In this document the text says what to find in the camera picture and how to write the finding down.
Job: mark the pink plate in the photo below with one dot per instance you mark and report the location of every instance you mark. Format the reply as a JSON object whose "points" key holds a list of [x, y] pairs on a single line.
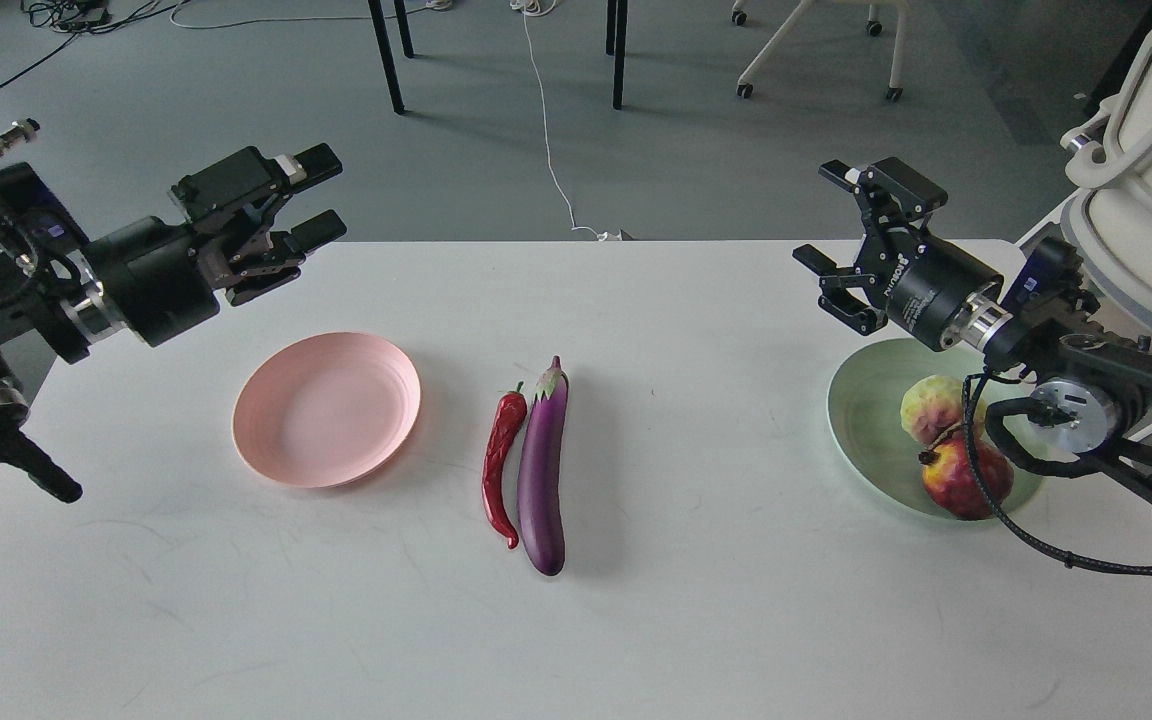
{"points": [[327, 411]]}

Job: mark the red chili pepper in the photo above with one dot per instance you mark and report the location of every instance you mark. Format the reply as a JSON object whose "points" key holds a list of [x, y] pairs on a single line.
{"points": [[509, 416]]}

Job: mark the red pomegranate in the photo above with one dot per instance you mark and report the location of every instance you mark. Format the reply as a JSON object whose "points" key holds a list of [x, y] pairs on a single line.
{"points": [[950, 479]]}

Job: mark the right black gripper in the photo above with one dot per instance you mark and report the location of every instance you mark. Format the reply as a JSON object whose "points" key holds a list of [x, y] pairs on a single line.
{"points": [[927, 286]]}

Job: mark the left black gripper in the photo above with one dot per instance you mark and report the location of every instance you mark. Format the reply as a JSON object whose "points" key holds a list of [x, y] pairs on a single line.
{"points": [[147, 275]]}

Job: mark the white chair base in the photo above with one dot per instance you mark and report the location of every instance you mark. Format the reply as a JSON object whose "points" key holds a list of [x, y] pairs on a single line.
{"points": [[880, 16]]}

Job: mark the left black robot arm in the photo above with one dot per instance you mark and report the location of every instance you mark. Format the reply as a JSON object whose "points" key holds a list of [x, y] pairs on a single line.
{"points": [[47, 289]]}

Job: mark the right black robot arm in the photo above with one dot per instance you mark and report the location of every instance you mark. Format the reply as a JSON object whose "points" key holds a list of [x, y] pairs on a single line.
{"points": [[1090, 411]]}

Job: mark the purple eggplant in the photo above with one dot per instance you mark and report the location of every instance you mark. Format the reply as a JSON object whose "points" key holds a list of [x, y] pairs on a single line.
{"points": [[538, 491]]}

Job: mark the green custard apple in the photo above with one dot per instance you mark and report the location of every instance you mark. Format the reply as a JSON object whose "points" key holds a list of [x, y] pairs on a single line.
{"points": [[931, 407]]}

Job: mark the green plate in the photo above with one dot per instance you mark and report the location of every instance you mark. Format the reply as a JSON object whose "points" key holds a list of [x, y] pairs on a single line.
{"points": [[863, 404]]}

